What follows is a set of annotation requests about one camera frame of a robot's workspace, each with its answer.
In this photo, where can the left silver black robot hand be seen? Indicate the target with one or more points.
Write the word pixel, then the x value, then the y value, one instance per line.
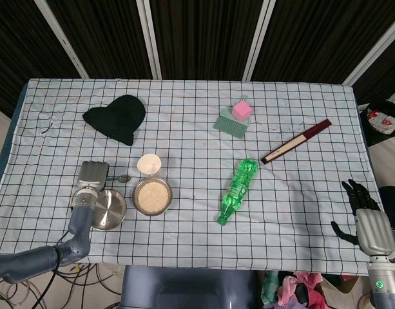
pixel 92 175

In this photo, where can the blue checkered tablecloth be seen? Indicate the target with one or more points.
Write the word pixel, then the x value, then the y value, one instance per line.
pixel 197 106

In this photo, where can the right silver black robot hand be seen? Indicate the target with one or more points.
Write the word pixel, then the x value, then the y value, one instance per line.
pixel 374 228

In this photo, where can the dark red folded fan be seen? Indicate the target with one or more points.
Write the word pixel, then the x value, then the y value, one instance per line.
pixel 295 141

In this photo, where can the white paper cup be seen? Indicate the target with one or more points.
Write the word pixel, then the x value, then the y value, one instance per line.
pixel 149 164

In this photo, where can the small metal spoon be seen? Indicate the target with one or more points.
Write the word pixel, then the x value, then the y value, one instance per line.
pixel 123 178

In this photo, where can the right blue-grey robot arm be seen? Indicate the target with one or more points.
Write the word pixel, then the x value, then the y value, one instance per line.
pixel 385 283

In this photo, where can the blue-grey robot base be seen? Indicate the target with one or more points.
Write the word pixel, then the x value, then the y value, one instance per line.
pixel 187 286

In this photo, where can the black bag with red print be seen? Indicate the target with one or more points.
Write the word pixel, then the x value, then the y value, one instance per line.
pixel 382 124

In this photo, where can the colourful clothes pile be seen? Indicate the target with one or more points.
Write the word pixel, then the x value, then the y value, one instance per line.
pixel 294 291

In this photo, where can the steel bowl holding rice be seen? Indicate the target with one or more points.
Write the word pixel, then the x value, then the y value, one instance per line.
pixel 135 206

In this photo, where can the white partition frame post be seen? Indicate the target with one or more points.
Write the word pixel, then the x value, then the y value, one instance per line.
pixel 63 40
pixel 149 38
pixel 258 40
pixel 374 48

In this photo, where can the brown cardboard box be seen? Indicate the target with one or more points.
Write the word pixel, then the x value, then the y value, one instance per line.
pixel 343 284

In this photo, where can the black chair seat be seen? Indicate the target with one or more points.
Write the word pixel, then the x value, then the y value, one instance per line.
pixel 393 202

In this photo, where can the black knit beanie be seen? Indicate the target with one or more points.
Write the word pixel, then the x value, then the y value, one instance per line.
pixel 118 117

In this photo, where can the empty steel plate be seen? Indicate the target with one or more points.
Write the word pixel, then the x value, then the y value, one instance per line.
pixel 111 210

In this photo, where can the green plastic bottle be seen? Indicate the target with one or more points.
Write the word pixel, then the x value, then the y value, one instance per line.
pixel 239 190

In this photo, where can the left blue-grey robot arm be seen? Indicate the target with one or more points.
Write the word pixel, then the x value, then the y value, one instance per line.
pixel 79 217

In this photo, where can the pink cube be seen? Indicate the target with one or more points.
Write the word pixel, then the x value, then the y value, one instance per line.
pixel 241 111

